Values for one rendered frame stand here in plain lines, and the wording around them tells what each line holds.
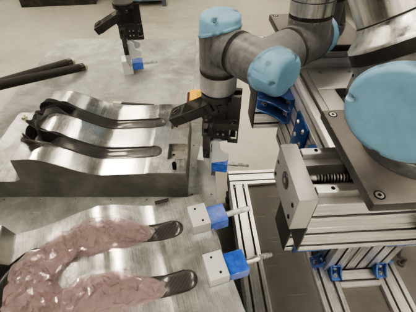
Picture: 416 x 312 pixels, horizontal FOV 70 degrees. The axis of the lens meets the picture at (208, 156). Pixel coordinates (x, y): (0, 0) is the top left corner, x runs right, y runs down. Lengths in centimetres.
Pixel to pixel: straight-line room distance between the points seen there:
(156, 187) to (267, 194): 88
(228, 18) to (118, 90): 67
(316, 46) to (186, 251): 44
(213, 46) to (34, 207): 56
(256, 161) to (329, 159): 134
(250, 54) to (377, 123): 22
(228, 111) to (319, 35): 22
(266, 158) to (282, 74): 151
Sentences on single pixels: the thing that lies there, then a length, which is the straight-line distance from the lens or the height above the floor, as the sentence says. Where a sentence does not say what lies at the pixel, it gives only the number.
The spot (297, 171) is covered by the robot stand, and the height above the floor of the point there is 99.
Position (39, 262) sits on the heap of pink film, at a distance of 62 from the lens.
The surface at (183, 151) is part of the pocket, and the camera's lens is 75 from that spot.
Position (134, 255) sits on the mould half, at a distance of 58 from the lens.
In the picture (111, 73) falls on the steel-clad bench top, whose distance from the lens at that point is 122.
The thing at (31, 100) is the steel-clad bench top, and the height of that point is 80.
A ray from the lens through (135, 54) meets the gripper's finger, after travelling 115.
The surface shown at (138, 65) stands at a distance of 119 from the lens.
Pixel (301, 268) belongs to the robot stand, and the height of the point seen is 21.
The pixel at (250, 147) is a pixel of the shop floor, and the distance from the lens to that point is 201.
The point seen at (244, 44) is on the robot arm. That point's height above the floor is 118.
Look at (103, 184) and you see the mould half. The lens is 73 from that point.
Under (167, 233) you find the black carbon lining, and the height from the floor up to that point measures 85.
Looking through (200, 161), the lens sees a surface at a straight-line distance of 74.
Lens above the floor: 139
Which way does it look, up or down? 46 degrees down
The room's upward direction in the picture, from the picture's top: straight up
